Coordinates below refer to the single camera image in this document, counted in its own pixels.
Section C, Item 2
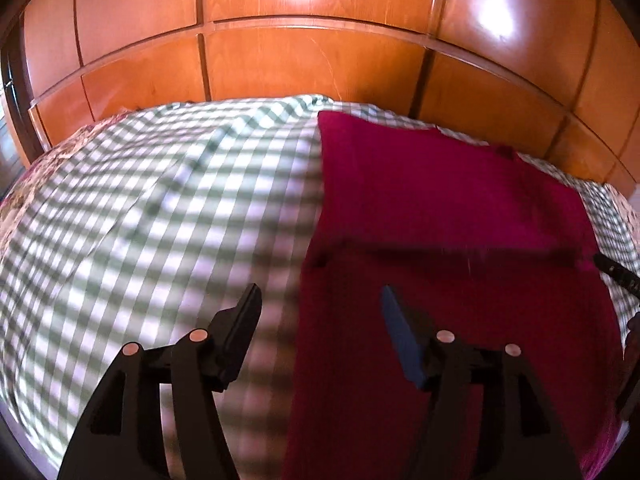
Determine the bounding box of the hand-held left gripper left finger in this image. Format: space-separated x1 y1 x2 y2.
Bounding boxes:
57 283 264 480

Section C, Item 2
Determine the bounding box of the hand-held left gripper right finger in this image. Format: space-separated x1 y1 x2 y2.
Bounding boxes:
381 285 584 480

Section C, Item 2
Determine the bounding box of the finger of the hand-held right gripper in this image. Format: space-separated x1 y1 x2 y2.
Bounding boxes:
593 252 640 302
616 310 640 423

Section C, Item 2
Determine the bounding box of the dark red knit garment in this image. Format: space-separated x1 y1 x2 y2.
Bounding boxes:
282 110 627 480

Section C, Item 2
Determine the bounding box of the green checked blanket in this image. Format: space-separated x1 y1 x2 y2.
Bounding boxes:
0 94 640 467

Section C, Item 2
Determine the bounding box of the floral bedspread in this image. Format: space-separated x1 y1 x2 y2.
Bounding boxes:
0 122 640 266

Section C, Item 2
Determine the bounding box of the wooden wardrobe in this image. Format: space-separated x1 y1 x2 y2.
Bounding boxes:
0 0 640 202

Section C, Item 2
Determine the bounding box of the wooden door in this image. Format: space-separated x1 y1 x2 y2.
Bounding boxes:
0 45 31 196

